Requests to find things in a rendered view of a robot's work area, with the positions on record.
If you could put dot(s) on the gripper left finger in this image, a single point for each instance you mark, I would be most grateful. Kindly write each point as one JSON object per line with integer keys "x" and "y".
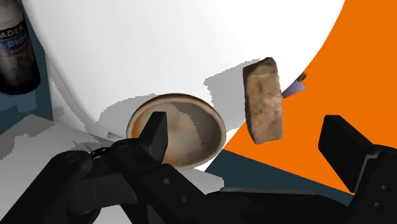
{"x": 124, "y": 173}

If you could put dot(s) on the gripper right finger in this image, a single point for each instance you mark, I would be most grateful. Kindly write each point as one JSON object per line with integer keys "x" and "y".
{"x": 350, "y": 152}

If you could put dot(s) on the brown ceramic bowl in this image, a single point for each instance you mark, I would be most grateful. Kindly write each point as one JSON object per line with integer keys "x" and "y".
{"x": 192, "y": 130}

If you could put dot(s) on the lilac cylinder with brown tip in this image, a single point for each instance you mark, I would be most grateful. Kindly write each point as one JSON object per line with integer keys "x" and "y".
{"x": 294, "y": 87}

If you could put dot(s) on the white round table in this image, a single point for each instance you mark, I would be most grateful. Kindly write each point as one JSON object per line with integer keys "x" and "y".
{"x": 149, "y": 40}

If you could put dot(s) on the dark bottle with label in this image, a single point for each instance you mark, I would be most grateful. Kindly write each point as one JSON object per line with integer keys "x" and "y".
{"x": 15, "y": 52}

